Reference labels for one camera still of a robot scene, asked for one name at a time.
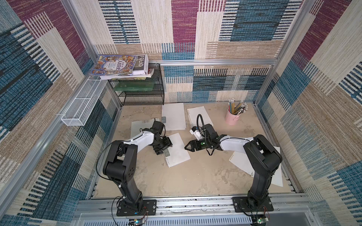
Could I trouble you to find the white wire mesh basket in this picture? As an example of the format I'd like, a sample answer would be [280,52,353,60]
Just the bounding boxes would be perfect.
[61,79,107,126]

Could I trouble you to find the green folder on shelf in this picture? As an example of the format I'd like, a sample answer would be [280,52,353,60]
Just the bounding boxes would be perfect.
[113,82,155,91]

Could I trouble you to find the black wire shelf rack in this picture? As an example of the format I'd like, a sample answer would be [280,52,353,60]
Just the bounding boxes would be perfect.
[109,64,165,106]

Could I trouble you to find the aluminium front rail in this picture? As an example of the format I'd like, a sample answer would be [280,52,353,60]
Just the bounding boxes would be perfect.
[73,193,314,219]

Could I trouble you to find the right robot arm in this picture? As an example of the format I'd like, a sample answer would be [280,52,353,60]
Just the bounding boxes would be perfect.
[184,134,282,211]

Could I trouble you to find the torn white notebook page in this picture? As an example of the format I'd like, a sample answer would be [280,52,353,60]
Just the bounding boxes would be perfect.
[271,164,283,187]

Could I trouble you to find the colourful picture book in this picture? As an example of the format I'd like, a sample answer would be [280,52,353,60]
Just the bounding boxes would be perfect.
[90,55,138,76]

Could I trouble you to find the folio book black white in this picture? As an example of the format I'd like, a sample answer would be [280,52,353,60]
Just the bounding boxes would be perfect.
[132,54,149,76]

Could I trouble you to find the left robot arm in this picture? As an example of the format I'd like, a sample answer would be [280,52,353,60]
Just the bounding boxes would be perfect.
[103,129,172,217]

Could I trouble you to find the white spiral notebook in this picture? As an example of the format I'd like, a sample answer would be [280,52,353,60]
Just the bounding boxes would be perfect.
[161,103,186,131]

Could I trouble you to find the bundle of pencils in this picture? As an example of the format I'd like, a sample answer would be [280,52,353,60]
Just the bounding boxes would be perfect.
[228,98,248,115]

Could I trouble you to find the pale green notebook far left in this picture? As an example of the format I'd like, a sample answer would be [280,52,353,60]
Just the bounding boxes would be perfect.
[131,118,159,138]

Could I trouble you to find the pink pencil cup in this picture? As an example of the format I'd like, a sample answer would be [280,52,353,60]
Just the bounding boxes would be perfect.
[225,110,239,125]

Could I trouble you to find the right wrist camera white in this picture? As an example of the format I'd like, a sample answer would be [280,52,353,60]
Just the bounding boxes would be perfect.
[190,126,204,140]

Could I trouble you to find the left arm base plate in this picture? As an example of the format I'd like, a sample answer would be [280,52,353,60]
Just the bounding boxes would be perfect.
[116,200,157,217]

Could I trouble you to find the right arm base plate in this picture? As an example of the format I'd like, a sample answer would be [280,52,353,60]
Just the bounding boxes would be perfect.
[232,196,274,213]

